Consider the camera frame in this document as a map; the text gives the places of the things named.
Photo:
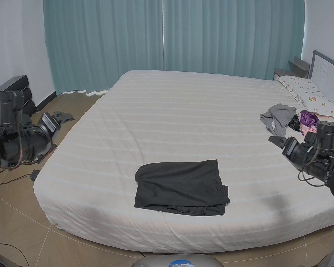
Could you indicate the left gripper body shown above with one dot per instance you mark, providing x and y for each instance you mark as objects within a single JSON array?
[{"x": 50, "y": 125}]

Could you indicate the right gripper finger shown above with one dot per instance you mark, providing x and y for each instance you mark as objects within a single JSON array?
[{"x": 277, "y": 140}]

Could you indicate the white printed pillow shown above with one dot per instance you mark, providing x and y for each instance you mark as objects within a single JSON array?
[{"x": 309, "y": 93}]

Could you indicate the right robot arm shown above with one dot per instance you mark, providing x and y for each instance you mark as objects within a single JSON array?
[{"x": 327, "y": 138}]

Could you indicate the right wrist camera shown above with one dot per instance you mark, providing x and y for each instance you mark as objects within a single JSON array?
[{"x": 311, "y": 139}]

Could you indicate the bed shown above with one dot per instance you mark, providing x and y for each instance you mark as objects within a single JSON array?
[{"x": 183, "y": 121}]

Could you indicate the black power adapter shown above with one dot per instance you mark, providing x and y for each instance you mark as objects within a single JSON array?
[{"x": 35, "y": 175}]

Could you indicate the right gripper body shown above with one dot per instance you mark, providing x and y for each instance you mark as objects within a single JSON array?
[{"x": 296, "y": 153}]

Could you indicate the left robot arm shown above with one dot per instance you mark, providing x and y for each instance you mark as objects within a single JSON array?
[{"x": 14, "y": 146}]

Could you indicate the purple garment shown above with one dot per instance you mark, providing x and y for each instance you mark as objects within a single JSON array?
[{"x": 309, "y": 118}]

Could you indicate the black chest of drawers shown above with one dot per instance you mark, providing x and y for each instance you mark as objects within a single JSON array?
[{"x": 27, "y": 93}]

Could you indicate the grey garment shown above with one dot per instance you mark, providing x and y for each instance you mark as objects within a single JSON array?
[{"x": 279, "y": 118}]

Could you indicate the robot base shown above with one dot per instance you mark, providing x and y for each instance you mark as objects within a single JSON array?
[{"x": 178, "y": 261}]

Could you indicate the blue-green curtain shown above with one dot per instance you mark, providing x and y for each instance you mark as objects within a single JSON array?
[
  {"x": 233, "y": 29},
  {"x": 103, "y": 35}
]

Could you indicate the cream pillow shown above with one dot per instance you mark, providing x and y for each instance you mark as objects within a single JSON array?
[{"x": 329, "y": 118}]

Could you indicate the grey bedside table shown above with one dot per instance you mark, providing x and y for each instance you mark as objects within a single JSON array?
[{"x": 291, "y": 71}]

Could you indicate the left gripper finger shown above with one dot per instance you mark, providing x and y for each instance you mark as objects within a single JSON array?
[{"x": 66, "y": 117}]

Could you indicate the black printed garment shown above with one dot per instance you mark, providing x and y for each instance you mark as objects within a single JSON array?
[{"x": 294, "y": 123}]

